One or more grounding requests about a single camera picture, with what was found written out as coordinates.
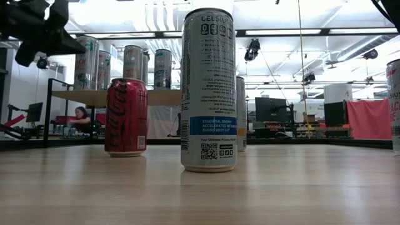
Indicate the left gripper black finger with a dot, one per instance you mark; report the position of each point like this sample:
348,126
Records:
67,47

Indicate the tall white Celsius can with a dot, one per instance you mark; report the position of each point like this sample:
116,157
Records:
241,109
86,65

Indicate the Celsius Peach Vibe can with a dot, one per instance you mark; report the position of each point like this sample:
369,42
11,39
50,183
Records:
104,72
394,106

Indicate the Celsius can pineapple print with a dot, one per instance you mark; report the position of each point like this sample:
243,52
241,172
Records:
132,62

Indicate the red Coca-Cola can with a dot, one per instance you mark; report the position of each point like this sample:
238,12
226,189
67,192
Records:
126,118

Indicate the Celsius Arctic Vibe can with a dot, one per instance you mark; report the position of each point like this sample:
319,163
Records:
163,70

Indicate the Celsius can blue text band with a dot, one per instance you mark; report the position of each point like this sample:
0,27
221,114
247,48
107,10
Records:
208,93

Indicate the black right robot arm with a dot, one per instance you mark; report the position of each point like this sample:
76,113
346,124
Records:
393,12

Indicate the black computer monitor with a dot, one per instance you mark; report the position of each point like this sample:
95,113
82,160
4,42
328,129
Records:
35,112
270,109

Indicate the person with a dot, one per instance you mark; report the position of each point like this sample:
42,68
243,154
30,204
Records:
82,120

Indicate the red angled bar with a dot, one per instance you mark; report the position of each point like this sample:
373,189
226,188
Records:
15,120

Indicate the white cloth sheet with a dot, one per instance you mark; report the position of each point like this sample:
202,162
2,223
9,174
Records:
162,123

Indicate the black ceiling-hung device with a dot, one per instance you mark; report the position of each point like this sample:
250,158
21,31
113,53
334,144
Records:
252,50

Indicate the long ceiling light bar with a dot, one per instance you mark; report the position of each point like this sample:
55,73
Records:
281,32

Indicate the brown cardboard box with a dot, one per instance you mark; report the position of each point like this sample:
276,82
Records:
309,118

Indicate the white cylindrical tank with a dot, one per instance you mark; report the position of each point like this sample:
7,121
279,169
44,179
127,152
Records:
339,93

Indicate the wooden top cart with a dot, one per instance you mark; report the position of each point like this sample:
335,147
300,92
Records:
331,128

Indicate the black upright panel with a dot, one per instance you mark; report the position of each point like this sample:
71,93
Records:
336,114

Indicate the red hanging cloth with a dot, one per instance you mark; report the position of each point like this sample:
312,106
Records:
368,120

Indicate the black ceiling camera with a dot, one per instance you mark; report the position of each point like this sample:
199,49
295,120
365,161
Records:
370,53
309,77
42,62

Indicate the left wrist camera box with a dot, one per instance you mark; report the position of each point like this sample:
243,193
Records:
28,54

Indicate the wooden shelf black frame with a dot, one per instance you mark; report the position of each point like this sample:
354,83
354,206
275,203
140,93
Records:
78,97

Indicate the black aluminium rail frame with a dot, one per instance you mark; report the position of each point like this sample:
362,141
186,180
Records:
343,142
31,144

